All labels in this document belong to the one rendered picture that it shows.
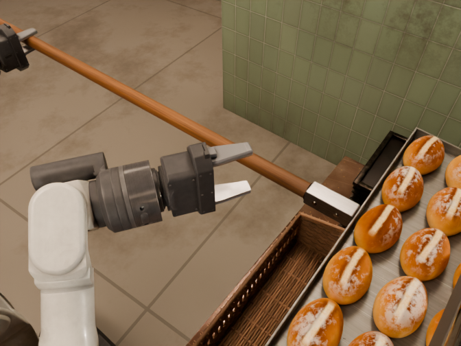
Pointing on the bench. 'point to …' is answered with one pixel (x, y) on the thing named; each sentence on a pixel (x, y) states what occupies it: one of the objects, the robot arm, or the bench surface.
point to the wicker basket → (310, 224)
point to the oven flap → (441, 333)
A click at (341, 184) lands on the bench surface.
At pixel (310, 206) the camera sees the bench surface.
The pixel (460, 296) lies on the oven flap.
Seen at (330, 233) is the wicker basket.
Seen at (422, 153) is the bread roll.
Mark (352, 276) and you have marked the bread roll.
